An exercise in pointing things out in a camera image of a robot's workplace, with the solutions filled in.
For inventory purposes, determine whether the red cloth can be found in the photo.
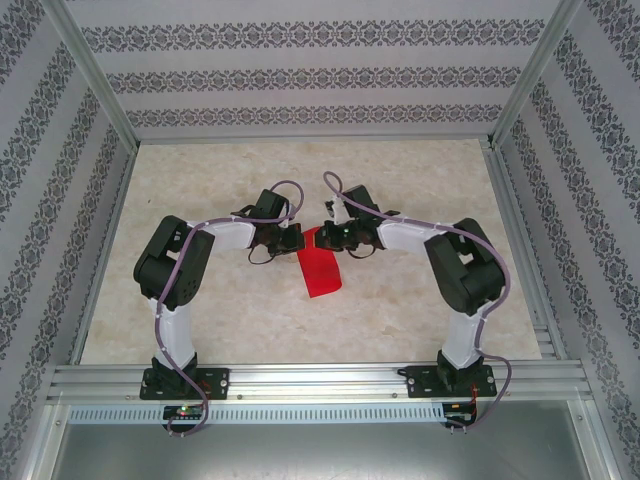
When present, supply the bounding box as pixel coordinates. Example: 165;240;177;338
294;225;345;300

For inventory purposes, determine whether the grey metal sheet panel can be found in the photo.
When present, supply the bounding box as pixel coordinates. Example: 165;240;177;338
49;423;594;480

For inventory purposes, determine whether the circuit board with green light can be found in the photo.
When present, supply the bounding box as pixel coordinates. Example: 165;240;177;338
163;405;207;420

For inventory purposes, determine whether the small black circuit board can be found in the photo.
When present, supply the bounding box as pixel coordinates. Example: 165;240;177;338
446;402;476;426

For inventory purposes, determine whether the thin black right gripper cable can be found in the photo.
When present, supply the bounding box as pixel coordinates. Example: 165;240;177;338
349;239;381;260

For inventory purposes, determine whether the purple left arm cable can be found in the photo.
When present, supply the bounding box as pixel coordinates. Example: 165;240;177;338
155;179;307;440

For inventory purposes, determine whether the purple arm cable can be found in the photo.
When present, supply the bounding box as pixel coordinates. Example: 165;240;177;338
155;179;307;440
322;170;515;436

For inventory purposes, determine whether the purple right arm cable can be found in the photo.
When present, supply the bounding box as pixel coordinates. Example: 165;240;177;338
322;170;515;436

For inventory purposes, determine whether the aluminium frame cross beam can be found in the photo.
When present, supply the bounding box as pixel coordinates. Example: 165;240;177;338
134;132;496;147

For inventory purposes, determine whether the aluminium mounting rail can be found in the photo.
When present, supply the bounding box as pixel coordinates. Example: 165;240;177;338
47;363;594;404

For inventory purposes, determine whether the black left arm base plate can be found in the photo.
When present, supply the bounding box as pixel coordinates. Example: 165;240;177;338
139;367;231;401

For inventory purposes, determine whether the aluminium table side rail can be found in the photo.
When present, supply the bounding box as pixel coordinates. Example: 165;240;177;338
482;139;569;361
69;147;139;366

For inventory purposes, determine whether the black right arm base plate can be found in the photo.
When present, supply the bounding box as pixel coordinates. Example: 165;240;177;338
407;364;499;400

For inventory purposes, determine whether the slotted grey cable duct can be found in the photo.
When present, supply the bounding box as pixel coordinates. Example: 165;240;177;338
67;403;446;425

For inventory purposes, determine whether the short aluminium frame post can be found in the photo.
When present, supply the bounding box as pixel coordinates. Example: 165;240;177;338
569;399;619;480
14;402;69;480

